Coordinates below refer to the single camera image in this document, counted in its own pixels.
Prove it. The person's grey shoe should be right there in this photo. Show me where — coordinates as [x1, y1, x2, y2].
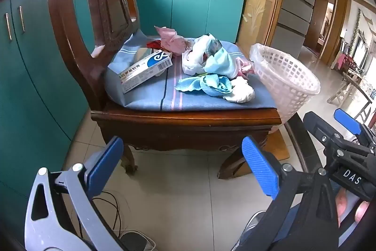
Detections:
[239, 209, 267, 243]

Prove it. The dark wooden chair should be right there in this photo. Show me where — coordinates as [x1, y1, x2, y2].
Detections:
[45, 0, 282, 180]

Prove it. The blue striped seat cushion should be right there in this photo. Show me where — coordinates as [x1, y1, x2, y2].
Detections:
[104, 30, 278, 112]

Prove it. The printed foil packet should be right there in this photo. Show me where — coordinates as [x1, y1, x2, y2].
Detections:
[206, 39, 224, 57]

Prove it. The white tissue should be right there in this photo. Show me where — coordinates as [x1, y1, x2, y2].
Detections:
[222, 77, 255, 104]

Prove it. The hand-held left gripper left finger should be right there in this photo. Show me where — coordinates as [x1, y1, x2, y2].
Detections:
[24, 136, 130, 251]

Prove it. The person's jeans leg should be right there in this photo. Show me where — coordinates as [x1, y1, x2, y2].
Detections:
[235, 180, 376, 251]

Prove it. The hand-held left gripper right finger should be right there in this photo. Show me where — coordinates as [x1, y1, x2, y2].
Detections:
[232, 136, 341, 251]

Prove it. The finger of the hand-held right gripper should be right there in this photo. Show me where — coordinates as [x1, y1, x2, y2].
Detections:
[334, 108, 376, 148]
[302, 111, 357, 151]

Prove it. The black cable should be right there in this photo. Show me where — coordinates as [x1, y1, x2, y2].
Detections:
[99, 190, 130, 240]

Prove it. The wooden bench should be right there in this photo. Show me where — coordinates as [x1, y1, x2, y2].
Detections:
[327, 72, 374, 123]

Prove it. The white blue medicine box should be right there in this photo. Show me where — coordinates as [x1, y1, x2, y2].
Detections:
[117, 49, 173, 94]

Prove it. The person's right hand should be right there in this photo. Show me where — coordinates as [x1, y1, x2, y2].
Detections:
[335, 188, 371, 228]

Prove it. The teal kitchen cabinet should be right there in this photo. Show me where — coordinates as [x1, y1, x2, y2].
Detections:
[0, 0, 98, 240]
[133, 0, 246, 44]

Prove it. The white plastic basket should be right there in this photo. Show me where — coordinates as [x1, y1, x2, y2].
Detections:
[250, 43, 321, 133]

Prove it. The white plastic bag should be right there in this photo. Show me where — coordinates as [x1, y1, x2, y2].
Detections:
[181, 35, 212, 76]

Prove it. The small pink cloth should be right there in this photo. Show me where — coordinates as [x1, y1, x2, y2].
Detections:
[235, 58, 255, 78]

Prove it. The brown floor mat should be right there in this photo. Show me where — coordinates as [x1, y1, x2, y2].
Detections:
[264, 130, 290, 161]

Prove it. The teal waffle cloth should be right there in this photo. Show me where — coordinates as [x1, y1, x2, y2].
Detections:
[175, 74, 234, 97]

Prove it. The pink hanging cloth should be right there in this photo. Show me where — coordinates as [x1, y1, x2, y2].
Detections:
[337, 52, 348, 70]

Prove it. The green wall garland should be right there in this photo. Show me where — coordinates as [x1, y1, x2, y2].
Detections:
[351, 8, 362, 52]

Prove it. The wooden door frame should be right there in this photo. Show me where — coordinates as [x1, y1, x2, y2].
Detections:
[302, 0, 337, 52]

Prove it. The grey refrigerator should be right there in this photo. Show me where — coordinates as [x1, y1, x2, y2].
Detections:
[270, 0, 319, 59]

